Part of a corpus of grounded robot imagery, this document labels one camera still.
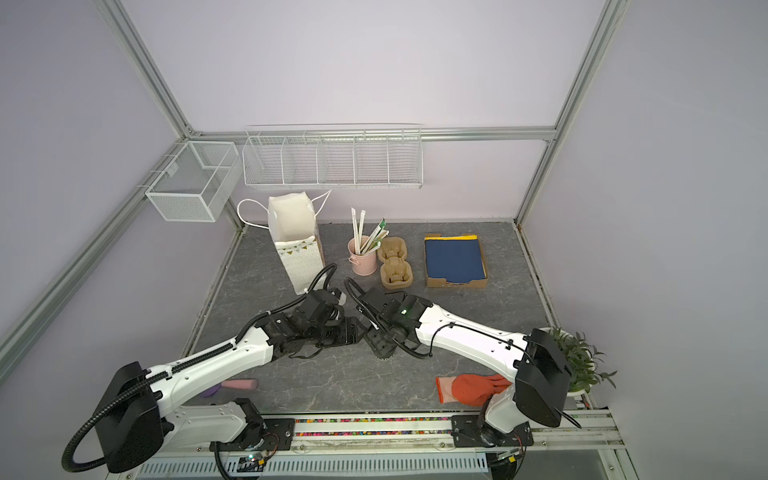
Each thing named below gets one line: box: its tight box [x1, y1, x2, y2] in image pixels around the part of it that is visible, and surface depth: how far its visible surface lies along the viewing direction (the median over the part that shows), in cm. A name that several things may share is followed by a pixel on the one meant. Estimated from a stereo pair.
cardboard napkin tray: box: [423, 234, 489, 288], surface depth 110 cm
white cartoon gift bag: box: [268, 191, 324, 295], surface depth 93 cm
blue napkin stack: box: [424, 235, 487, 284], surface depth 110 cm
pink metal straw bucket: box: [347, 236, 378, 277], surface depth 102 cm
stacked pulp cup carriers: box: [377, 236, 413, 290], surface depth 104 cm
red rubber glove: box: [436, 374, 512, 407], surface depth 81 cm
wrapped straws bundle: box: [351, 207, 389, 255], surface depth 101 cm
